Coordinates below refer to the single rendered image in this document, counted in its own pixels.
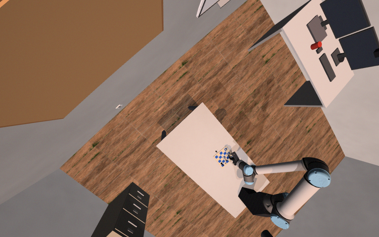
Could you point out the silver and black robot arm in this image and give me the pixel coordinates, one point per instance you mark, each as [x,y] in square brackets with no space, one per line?
[282,206]

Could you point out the blue and cream chessboard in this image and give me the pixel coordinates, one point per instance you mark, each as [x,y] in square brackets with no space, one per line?
[219,157]

